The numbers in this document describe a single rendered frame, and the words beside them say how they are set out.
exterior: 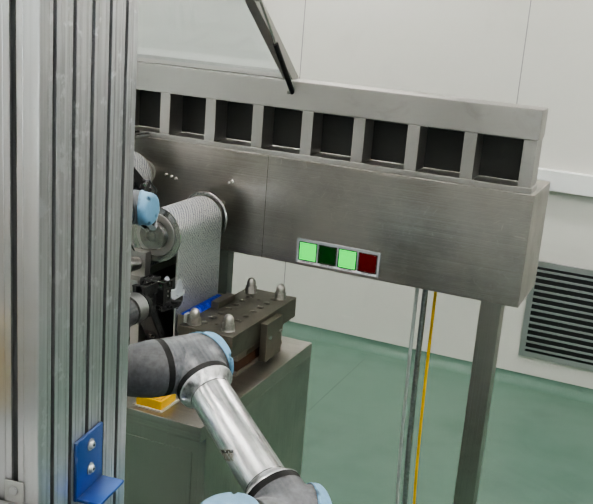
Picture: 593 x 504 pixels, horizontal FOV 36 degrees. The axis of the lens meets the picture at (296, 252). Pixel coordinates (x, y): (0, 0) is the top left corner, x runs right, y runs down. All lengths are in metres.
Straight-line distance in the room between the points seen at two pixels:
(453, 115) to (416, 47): 2.46
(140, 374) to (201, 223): 0.78
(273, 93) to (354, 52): 2.41
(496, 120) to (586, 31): 2.34
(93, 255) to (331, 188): 1.40
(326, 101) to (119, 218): 1.33
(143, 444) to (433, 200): 0.97
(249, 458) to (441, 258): 0.98
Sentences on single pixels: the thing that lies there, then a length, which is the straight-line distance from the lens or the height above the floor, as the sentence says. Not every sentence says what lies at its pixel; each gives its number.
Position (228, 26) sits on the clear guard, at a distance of 2.51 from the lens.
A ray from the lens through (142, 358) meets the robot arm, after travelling 1.84.
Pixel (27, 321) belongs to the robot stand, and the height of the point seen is 1.48.
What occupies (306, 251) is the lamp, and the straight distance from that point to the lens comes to 2.62.
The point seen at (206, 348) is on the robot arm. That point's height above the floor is 1.18.
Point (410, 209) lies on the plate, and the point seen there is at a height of 1.35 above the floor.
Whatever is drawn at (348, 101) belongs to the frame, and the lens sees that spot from 2.52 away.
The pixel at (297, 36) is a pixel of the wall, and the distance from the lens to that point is 5.11.
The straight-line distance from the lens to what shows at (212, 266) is 2.63.
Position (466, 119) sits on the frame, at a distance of 2.43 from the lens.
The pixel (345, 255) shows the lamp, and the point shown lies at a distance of 2.57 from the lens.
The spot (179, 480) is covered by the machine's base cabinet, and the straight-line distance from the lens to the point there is 2.32.
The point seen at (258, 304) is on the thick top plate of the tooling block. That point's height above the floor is 1.03.
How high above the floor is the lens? 1.88
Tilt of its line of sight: 15 degrees down
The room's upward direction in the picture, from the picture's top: 5 degrees clockwise
